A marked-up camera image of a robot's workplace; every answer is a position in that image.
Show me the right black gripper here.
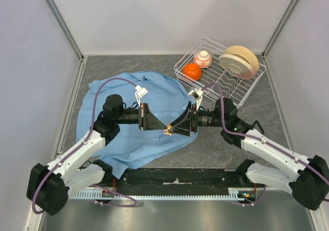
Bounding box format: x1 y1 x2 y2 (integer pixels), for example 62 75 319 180
169 101 226 137

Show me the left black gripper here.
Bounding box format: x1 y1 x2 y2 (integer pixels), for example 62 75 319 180
115 103 166 131

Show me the red gold leaf brooch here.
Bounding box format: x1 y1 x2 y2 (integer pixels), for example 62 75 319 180
164 124 172 136

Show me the light blue button shirt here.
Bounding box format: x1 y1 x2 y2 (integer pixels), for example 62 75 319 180
76 71 197 178

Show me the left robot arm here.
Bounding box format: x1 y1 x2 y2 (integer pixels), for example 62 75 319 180
26 94 167 216

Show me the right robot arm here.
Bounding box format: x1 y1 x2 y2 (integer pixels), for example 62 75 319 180
166 98 328 210

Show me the orange bowl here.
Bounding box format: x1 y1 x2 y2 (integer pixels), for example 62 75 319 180
182 63 202 81

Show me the white red patterned bowl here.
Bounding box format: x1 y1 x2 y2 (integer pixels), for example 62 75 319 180
193 50 213 68

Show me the beige plate front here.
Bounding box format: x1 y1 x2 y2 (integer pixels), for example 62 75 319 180
218 54 255 80

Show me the tan plate rear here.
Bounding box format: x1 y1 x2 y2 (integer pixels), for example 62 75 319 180
224 45 260 72

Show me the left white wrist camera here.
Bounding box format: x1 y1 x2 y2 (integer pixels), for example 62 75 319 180
135 85 148 107

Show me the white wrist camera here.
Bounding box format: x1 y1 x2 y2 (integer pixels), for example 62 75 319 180
135 85 148 107
188 87 204 111

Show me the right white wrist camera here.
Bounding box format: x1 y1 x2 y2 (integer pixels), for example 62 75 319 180
188 87 204 111

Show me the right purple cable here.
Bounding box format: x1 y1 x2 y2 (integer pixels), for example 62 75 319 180
200 83 329 207

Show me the purple cable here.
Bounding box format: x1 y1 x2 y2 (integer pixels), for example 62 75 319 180
32 78 141 214
200 83 329 207

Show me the white wire dish rack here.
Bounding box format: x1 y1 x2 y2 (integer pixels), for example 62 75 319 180
174 37 267 108

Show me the small black frame stand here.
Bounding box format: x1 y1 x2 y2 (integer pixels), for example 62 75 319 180
252 120 265 134

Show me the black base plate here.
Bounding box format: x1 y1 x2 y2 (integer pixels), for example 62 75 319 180
83 167 265 197

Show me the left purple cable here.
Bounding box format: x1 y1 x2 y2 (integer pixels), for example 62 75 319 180
32 78 141 214

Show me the slotted cable duct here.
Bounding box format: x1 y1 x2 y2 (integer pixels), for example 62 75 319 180
71 187 256 201

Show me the left aluminium frame post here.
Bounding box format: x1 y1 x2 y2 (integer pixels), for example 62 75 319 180
44 0 84 61

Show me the aluminium frame post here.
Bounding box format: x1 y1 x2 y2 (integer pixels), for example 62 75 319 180
44 0 84 61
262 0 299 59

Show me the right aluminium frame post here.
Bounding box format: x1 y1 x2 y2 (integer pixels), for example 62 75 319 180
262 0 299 59

